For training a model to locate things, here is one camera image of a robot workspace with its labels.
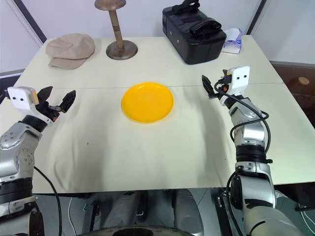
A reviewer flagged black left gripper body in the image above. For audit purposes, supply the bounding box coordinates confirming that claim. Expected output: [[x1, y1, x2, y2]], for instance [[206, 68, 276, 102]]
[[36, 99, 62, 121]]

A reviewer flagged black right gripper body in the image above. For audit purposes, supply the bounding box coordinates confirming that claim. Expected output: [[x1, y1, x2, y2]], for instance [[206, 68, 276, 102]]
[[214, 75, 232, 95]]

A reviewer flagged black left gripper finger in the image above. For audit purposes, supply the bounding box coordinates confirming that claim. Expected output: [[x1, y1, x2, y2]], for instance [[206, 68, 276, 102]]
[[59, 89, 77, 114], [36, 86, 54, 102]]

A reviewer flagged yellow round plate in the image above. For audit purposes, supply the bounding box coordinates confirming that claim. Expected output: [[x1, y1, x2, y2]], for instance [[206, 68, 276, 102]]
[[121, 82, 175, 124]]

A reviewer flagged white blue tissue pack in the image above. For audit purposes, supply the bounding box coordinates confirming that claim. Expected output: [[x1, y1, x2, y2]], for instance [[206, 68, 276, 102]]
[[220, 28, 245, 55]]

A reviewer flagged black carry bag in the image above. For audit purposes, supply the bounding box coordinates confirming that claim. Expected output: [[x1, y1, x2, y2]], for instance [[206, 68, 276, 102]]
[[161, 0, 227, 65]]

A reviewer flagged beige flat cap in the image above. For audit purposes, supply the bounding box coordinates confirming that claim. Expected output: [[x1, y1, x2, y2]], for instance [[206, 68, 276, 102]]
[[45, 33, 96, 70]]

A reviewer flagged cream table cloth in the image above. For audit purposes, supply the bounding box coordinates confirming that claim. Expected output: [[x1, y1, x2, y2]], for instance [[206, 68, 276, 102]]
[[0, 82, 315, 196]]

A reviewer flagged wooden hat stand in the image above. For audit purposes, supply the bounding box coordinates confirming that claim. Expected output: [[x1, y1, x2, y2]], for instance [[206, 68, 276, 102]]
[[94, 0, 138, 60]]

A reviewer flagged grey left robot leg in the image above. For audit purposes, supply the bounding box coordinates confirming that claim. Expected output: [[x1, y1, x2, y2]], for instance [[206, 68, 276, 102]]
[[105, 191, 141, 224]]

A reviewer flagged grey robot leg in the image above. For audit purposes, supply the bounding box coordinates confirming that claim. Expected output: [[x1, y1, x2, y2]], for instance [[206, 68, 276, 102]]
[[105, 191, 141, 224], [171, 188, 205, 232]]

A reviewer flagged grey right robot leg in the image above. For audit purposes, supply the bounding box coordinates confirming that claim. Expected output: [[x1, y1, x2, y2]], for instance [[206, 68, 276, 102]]
[[171, 188, 205, 232]]

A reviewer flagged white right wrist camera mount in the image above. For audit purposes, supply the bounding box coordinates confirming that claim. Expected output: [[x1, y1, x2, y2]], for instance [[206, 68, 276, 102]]
[[218, 65, 251, 107]]

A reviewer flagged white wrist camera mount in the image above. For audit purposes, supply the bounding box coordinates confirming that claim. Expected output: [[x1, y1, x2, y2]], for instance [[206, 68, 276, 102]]
[[218, 65, 251, 107], [6, 86, 54, 126]]

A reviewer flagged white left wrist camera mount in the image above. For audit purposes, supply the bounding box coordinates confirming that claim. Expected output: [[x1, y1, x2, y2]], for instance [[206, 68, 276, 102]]
[[6, 86, 54, 126]]

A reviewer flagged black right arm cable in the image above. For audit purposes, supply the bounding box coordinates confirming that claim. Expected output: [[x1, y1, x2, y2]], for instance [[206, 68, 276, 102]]
[[214, 78, 273, 165]]

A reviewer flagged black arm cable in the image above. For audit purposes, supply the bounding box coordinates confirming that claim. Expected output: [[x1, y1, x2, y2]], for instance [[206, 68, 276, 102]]
[[33, 166, 61, 236], [214, 78, 273, 165]]

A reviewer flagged black frame post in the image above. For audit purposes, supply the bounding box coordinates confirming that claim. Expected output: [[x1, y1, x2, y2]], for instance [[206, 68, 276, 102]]
[[11, 0, 48, 43], [245, 0, 266, 35]]

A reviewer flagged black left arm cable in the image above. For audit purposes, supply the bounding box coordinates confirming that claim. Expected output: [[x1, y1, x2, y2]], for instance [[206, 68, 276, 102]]
[[33, 166, 61, 236]]

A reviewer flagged thin white cable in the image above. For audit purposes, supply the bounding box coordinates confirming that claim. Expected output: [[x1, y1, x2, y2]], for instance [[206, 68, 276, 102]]
[[67, 196, 75, 231]]

